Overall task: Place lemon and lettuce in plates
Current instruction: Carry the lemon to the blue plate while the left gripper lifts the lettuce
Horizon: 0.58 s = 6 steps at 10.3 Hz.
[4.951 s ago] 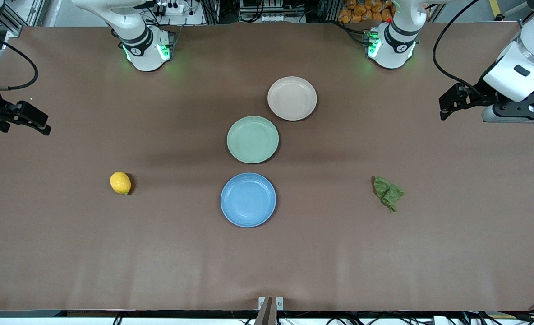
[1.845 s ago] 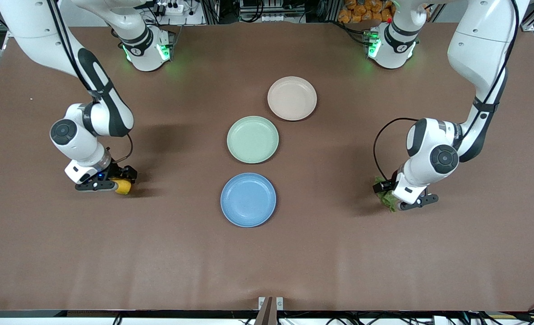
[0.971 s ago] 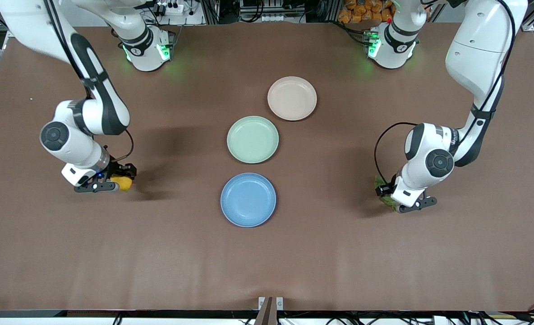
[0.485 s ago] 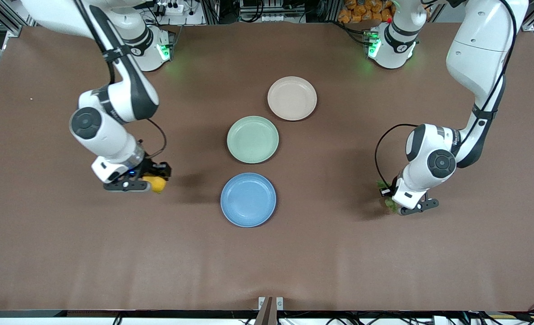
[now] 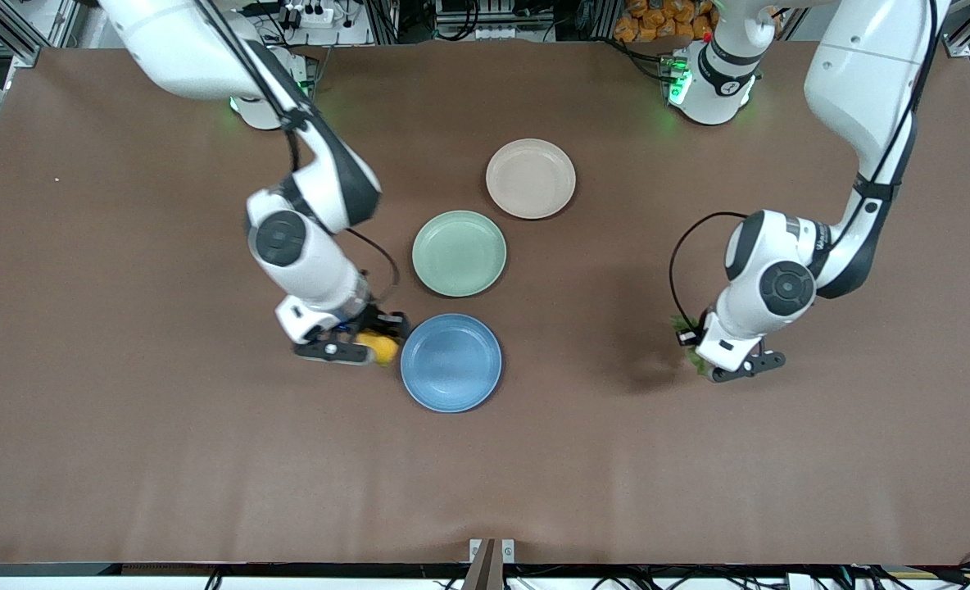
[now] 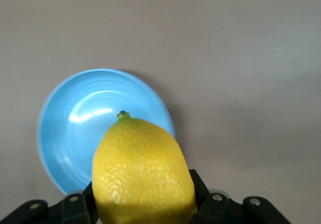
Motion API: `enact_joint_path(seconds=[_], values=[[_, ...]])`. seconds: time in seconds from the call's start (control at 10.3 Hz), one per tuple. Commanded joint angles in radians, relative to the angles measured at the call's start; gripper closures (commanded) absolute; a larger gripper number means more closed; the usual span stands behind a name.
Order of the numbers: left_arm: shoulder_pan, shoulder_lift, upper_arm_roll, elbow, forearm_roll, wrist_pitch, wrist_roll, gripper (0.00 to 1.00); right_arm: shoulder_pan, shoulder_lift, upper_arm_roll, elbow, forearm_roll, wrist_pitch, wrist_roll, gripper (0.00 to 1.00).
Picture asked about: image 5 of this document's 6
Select green lettuce leaf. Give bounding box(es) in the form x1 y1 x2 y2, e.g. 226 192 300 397
670 315 712 376

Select yellow lemon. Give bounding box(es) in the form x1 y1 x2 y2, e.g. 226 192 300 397
356 331 400 367

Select blue plate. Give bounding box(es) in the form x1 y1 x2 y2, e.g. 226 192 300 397
401 314 503 413

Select green plate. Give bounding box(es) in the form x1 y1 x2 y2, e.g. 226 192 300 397
412 211 508 297

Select brown table cover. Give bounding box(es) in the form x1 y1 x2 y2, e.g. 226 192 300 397
0 41 970 566

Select beige plate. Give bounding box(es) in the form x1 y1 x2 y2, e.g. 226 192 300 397
486 138 577 220

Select white power strip with plugs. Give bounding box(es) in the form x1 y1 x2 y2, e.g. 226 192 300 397
283 0 336 27

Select orange snack packs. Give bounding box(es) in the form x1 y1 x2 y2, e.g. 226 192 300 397
614 0 719 43

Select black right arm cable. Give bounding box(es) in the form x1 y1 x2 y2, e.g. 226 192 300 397
194 0 401 316

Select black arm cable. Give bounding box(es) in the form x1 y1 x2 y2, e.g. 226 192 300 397
194 0 401 316
669 0 945 330

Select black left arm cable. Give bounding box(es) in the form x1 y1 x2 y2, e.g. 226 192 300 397
669 0 945 330

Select black table edge rail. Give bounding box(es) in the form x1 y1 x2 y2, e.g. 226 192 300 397
0 561 970 576

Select metal table edge bracket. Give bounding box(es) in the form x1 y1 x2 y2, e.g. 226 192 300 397
460 538 516 590

